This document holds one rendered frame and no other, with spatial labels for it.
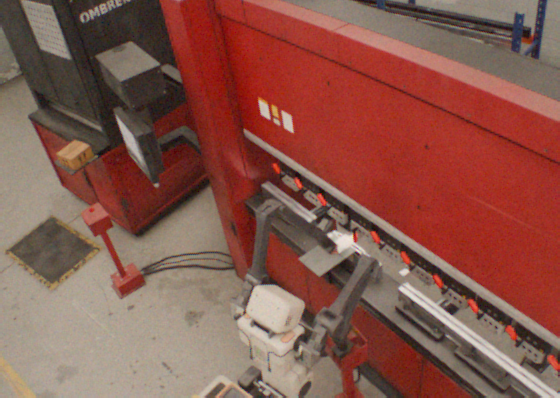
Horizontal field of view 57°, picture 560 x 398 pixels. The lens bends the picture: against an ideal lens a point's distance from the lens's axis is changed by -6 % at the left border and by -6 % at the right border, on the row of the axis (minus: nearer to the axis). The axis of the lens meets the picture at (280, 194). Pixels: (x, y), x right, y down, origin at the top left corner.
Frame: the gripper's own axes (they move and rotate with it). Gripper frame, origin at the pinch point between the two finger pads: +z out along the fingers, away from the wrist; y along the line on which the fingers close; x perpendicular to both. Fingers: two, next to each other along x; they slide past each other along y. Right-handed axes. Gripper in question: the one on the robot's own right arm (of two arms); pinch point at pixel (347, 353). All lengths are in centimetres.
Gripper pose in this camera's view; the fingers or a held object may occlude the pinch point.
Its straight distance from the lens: 294.6
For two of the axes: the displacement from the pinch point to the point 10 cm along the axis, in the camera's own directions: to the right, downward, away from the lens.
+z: 3.5, 6.3, 6.9
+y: 8.1, -5.8, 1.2
